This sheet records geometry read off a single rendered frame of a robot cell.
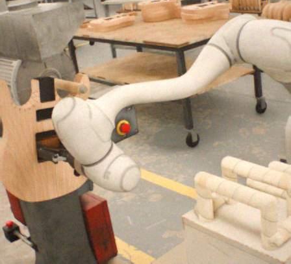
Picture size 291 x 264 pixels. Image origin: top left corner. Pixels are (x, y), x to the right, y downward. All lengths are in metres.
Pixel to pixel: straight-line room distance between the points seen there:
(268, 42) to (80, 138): 0.57
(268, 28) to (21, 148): 0.82
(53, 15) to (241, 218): 0.77
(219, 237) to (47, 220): 1.18
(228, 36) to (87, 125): 0.52
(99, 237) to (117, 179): 1.02
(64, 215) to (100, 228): 0.20
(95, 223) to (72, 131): 1.06
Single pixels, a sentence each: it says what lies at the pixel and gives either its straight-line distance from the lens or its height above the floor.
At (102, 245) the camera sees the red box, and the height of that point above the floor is 0.41.
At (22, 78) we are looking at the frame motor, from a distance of 1.70.
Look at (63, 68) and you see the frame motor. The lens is 1.77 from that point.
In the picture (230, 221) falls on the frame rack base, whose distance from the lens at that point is 1.02.
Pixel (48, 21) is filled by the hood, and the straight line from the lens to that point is 1.40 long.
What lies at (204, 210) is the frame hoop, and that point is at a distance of 1.01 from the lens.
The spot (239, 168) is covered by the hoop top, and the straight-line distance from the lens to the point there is 1.01.
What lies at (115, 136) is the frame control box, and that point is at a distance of 1.93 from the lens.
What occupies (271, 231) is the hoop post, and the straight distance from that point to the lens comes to 0.91.
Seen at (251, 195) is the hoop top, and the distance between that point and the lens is 0.90.
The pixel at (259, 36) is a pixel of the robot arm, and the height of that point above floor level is 1.38.
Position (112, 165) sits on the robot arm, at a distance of 1.24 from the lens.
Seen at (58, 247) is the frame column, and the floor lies 0.50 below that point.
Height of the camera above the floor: 1.67
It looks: 20 degrees down
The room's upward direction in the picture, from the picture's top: 9 degrees counter-clockwise
